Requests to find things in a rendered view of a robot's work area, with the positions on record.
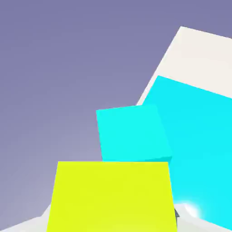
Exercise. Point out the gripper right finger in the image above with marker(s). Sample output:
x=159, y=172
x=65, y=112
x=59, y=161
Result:
x=188, y=223

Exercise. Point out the large cyan box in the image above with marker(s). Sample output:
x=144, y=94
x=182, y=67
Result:
x=199, y=145

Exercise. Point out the small yellow cube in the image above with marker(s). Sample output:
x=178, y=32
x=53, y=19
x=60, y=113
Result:
x=112, y=197

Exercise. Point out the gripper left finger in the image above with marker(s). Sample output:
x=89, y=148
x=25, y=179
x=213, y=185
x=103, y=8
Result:
x=36, y=224

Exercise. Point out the small cyan cube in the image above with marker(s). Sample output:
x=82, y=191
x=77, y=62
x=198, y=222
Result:
x=132, y=134

